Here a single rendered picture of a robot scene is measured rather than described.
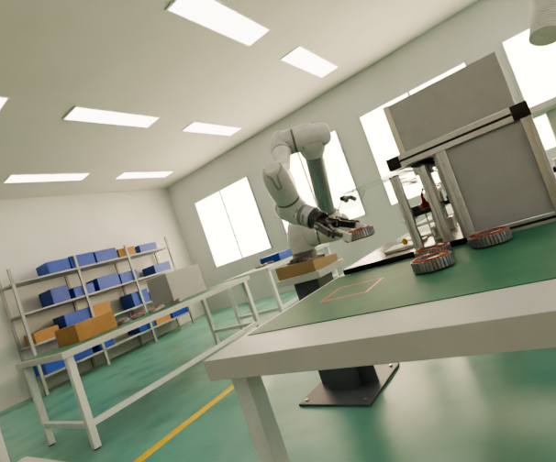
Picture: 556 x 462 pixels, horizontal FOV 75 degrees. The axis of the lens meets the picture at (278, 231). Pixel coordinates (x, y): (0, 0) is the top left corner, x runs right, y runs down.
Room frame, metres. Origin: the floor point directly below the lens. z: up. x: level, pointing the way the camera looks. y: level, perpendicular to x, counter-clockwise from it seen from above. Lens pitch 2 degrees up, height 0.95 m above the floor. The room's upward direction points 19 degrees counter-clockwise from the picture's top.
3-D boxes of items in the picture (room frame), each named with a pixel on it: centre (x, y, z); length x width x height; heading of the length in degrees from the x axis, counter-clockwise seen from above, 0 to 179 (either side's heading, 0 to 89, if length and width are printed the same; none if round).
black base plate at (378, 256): (1.64, -0.57, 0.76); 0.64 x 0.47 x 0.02; 146
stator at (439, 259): (1.01, -0.37, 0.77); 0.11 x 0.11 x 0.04
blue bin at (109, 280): (6.89, 3.45, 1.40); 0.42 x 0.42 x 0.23; 56
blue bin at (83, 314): (6.30, 3.85, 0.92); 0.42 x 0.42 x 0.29; 56
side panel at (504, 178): (1.16, -0.71, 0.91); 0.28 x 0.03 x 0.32; 56
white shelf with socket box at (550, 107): (2.07, -1.55, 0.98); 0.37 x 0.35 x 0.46; 146
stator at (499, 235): (1.08, -0.58, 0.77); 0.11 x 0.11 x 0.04
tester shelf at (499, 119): (1.47, -0.82, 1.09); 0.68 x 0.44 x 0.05; 146
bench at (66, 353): (3.78, 1.50, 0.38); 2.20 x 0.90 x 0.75; 146
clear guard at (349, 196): (1.48, -0.46, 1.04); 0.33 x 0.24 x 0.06; 56
